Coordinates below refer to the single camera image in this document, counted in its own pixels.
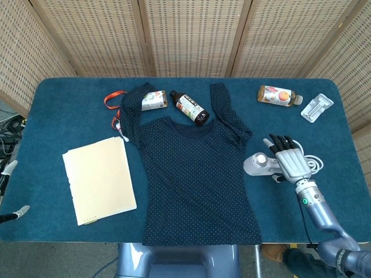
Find white handheld steam iron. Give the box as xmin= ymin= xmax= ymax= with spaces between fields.
xmin=243 ymin=152 xmax=282 ymax=177

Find person leg in jeans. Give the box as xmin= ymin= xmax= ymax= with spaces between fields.
xmin=282 ymin=247 xmax=321 ymax=278

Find black cables on floor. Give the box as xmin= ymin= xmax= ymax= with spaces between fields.
xmin=0 ymin=114 xmax=28 ymax=159

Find woven bamboo folding screen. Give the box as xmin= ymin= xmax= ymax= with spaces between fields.
xmin=0 ymin=0 xmax=371 ymax=186

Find dark brown drink bottle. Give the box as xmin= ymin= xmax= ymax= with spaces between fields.
xmin=169 ymin=90 xmax=210 ymax=127

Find yellow tea bottle white label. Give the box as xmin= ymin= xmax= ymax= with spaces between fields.
xmin=141 ymin=90 xmax=168 ymax=112

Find teal blue table cloth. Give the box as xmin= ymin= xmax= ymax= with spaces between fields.
xmin=0 ymin=76 xmax=371 ymax=244

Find cream paper folder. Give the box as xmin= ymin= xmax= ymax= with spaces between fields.
xmin=62 ymin=136 xmax=137 ymax=226

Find dark blue polka dot shirt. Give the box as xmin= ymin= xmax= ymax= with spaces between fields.
xmin=120 ymin=82 xmax=263 ymax=247

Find metal table leg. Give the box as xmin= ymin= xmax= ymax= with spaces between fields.
xmin=253 ymin=244 xmax=262 ymax=278

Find brown leather shoe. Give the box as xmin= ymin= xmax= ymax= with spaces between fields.
xmin=260 ymin=244 xmax=290 ymax=264

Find clear plastic blister package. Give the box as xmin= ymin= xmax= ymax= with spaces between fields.
xmin=300 ymin=93 xmax=334 ymax=124

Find orange lanyard with badge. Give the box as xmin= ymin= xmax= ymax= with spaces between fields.
xmin=104 ymin=90 xmax=131 ymax=142

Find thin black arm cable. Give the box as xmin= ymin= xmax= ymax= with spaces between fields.
xmin=298 ymin=199 xmax=319 ymax=250

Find peach tea bottle white cap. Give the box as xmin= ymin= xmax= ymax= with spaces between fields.
xmin=256 ymin=85 xmax=304 ymax=108

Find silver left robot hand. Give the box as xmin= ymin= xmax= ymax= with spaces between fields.
xmin=0 ymin=160 xmax=31 ymax=224

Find grey-blue robot torso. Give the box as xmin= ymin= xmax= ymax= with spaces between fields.
xmin=115 ymin=242 xmax=241 ymax=278

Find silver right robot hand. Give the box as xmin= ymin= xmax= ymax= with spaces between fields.
xmin=263 ymin=133 xmax=313 ymax=184

